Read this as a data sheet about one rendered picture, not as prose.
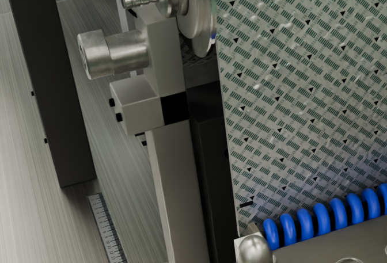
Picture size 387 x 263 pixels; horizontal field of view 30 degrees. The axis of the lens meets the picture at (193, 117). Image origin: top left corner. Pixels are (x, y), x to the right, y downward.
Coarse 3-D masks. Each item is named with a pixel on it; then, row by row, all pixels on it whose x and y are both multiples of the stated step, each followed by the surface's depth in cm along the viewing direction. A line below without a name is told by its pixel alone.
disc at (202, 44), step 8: (208, 0) 51; (208, 8) 51; (216, 8) 51; (208, 16) 52; (216, 16) 52; (208, 24) 52; (216, 24) 52; (200, 32) 55; (208, 32) 53; (216, 32) 53; (184, 40) 61; (192, 40) 58; (200, 40) 56; (208, 40) 54; (192, 48) 59; (200, 48) 57; (208, 48) 55; (200, 56) 58
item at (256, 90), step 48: (240, 48) 54; (288, 48) 56; (336, 48) 57; (384, 48) 58; (240, 96) 56; (288, 96) 58; (336, 96) 59; (384, 96) 61; (240, 144) 58; (288, 144) 60; (336, 144) 61; (384, 144) 63; (240, 192) 61; (288, 192) 62; (336, 192) 64
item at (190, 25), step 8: (192, 0) 53; (200, 0) 52; (192, 8) 54; (200, 8) 53; (176, 16) 60; (184, 16) 57; (192, 16) 54; (200, 16) 53; (184, 24) 58; (192, 24) 55; (200, 24) 54; (184, 32) 58; (192, 32) 56
